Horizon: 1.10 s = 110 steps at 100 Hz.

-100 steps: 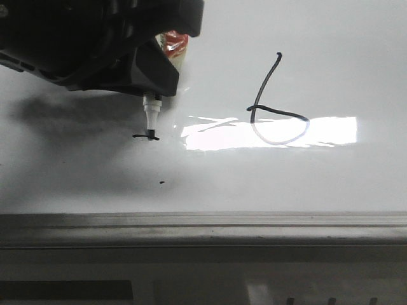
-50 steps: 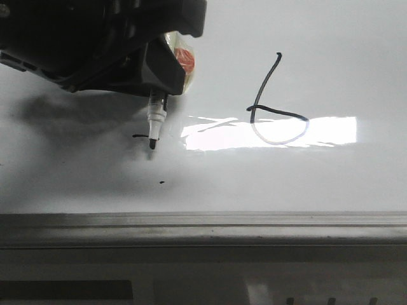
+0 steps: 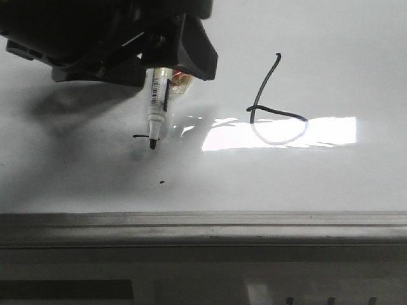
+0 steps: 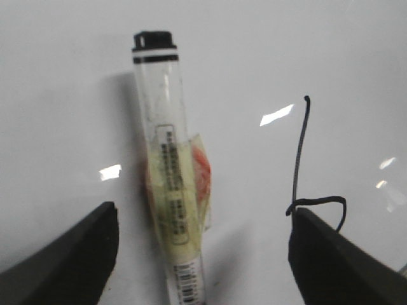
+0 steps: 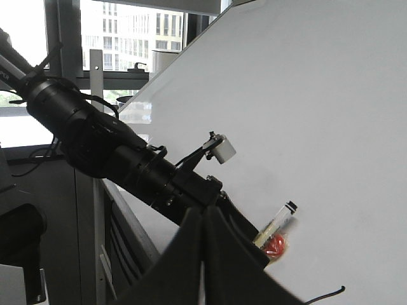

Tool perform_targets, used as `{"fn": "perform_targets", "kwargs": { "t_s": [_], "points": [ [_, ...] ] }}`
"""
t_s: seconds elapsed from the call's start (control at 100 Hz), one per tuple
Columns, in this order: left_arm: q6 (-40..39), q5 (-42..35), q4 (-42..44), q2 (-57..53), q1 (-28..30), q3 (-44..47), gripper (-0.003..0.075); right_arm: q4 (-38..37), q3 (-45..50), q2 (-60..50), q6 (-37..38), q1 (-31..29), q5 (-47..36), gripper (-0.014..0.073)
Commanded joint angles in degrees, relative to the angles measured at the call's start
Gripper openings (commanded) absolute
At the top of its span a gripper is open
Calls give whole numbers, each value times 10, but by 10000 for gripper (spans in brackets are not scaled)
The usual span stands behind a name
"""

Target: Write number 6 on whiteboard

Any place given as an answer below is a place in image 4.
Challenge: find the white black whiteboard marker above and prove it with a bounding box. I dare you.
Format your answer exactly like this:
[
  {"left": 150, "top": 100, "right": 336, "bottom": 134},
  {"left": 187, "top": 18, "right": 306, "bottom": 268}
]
[{"left": 132, "top": 30, "right": 206, "bottom": 304}]

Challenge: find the white whiteboard surface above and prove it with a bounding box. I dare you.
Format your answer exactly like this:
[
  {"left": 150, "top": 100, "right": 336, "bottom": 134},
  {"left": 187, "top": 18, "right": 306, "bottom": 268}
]
[{"left": 1, "top": 1, "right": 406, "bottom": 304}]

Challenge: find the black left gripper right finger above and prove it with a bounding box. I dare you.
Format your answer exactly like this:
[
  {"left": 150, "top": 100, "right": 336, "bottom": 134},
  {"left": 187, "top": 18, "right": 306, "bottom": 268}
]
[{"left": 288, "top": 208, "right": 406, "bottom": 304}]

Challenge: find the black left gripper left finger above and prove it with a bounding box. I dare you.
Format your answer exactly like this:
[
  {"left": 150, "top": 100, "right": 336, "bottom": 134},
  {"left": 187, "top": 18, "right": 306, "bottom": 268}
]
[{"left": 1, "top": 201, "right": 119, "bottom": 304}]

